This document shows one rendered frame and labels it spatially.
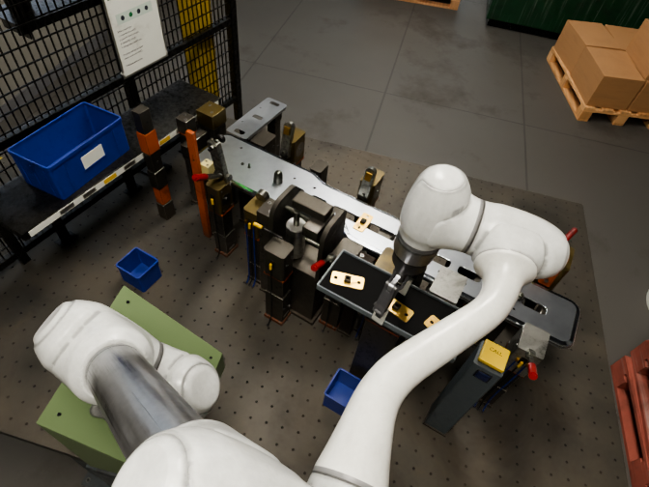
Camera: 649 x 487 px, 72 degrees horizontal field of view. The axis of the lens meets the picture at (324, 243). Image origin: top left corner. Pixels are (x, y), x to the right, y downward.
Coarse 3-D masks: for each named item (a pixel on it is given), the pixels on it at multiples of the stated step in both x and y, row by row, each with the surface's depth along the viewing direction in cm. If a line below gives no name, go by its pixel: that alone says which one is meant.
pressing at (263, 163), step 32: (256, 160) 162; (288, 160) 164; (256, 192) 151; (320, 192) 155; (352, 224) 146; (384, 224) 148; (448, 256) 141; (480, 288) 135; (544, 288) 137; (512, 320) 128; (544, 320) 129; (576, 320) 131
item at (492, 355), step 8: (488, 344) 104; (496, 344) 105; (480, 352) 104; (488, 352) 103; (496, 352) 103; (504, 352) 103; (480, 360) 102; (488, 360) 102; (496, 360) 102; (504, 360) 102; (496, 368) 101; (504, 368) 101
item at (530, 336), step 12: (528, 324) 121; (516, 336) 124; (528, 336) 118; (540, 336) 119; (516, 348) 117; (540, 348) 116; (516, 360) 119; (540, 360) 115; (504, 372) 125; (516, 372) 123; (504, 384) 131; (492, 396) 136
